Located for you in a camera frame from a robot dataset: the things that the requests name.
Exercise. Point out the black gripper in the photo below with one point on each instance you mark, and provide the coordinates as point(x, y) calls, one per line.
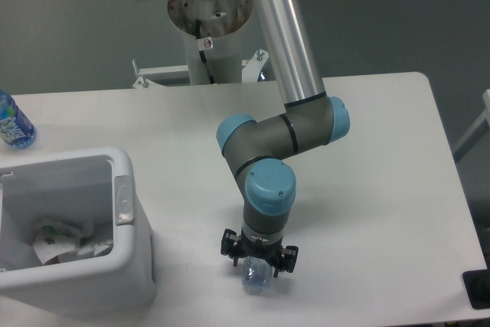
point(237, 246)

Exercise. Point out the clear plastic bottle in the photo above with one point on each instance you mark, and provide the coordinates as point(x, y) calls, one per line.
point(257, 275)

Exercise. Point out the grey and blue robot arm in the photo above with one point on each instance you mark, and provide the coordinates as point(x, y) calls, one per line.
point(256, 149)

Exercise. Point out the white plastic trash can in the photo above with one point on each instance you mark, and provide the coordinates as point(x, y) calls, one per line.
point(74, 187)

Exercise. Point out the black device at table edge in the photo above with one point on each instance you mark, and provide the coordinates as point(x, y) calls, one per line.
point(477, 288)

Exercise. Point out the blue labelled water bottle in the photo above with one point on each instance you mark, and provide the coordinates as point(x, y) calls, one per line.
point(17, 131)

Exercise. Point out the white frame at right edge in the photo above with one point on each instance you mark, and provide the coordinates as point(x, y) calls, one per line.
point(474, 133)

